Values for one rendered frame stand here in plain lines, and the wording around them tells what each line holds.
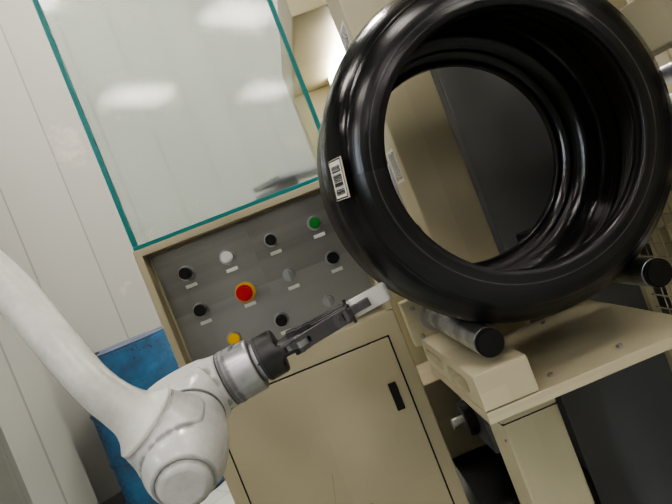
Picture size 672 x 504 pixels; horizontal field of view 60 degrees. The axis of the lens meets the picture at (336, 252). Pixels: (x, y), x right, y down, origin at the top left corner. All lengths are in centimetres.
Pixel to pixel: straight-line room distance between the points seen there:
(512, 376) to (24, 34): 431
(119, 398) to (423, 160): 77
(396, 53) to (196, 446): 59
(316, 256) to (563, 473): 76
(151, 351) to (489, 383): 276
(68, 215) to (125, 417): 357
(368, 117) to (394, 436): 92
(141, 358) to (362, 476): 212
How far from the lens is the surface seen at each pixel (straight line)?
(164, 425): 79
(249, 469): 156
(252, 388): 94
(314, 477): 156
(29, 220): 425
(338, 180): 85
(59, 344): 85
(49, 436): 381
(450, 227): 125
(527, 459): 138
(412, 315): 122
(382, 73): 87
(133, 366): 347
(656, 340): 102
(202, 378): 92
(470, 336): 92
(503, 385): 92
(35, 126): 449
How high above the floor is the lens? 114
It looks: 2 degrees down
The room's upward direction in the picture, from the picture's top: 21 degrees counter-clockwise
